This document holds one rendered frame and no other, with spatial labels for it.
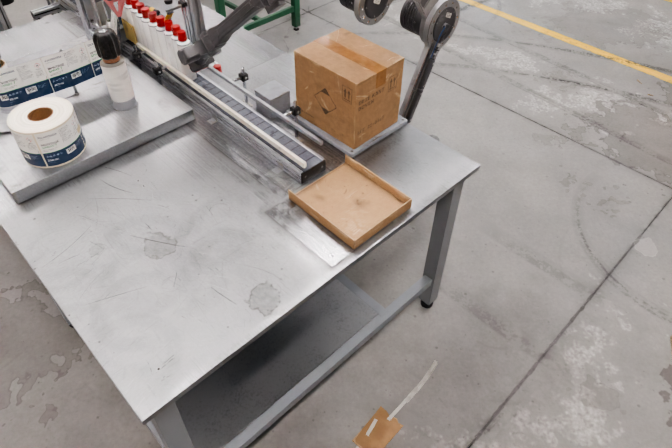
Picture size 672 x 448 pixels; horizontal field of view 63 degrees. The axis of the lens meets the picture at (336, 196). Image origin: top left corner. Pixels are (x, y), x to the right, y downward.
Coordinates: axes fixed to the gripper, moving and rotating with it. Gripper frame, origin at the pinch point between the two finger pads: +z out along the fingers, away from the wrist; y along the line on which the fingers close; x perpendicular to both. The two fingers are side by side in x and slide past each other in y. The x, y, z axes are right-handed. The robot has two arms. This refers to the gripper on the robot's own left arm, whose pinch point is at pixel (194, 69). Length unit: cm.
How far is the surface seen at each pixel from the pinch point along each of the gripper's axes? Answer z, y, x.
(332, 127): -34, -17, 50
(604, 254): -15, -126, 169
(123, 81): -3.8, 28.0, -4.7
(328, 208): -45, 8, 72
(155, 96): 5.8, 17.3, 2.0
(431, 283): -5, -37, 125
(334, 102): -43, -17, 43
